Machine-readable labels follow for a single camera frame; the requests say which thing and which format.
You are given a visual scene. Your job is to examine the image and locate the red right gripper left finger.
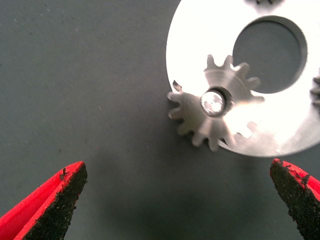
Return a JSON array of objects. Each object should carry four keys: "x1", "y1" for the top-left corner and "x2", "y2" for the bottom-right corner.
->
[{"x1": 0, "y1": 161, "x2": 88, "y2": 240}]

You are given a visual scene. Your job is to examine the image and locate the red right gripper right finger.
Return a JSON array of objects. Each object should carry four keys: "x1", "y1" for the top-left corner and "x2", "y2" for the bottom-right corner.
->
[{"x1": 269, "y1": 158, "x2": 320, "y2": 240}]

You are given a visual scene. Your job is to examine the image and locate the large steel gear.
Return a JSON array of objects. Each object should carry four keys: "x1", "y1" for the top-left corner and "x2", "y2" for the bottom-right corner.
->
[{"x1": 166, "y1": 54, "x2": 266, "y2": 152}]

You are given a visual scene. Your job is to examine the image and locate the small steel gear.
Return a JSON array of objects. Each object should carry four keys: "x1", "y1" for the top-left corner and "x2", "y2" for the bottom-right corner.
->
[{"x1": 309, "y1": 74, "x2": 320, "y2": 107}]

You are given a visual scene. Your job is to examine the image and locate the round metal plate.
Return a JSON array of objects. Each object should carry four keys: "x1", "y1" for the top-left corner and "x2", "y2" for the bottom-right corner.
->
[{"x1": 165, "y1": 0, "x2": 320, "y2": 158}]

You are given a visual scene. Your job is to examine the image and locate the dark grey table cloth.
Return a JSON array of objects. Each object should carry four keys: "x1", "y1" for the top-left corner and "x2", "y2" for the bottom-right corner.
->
[{"x1": 0, "y1": 0, "x2": 320, "y2": 240}]

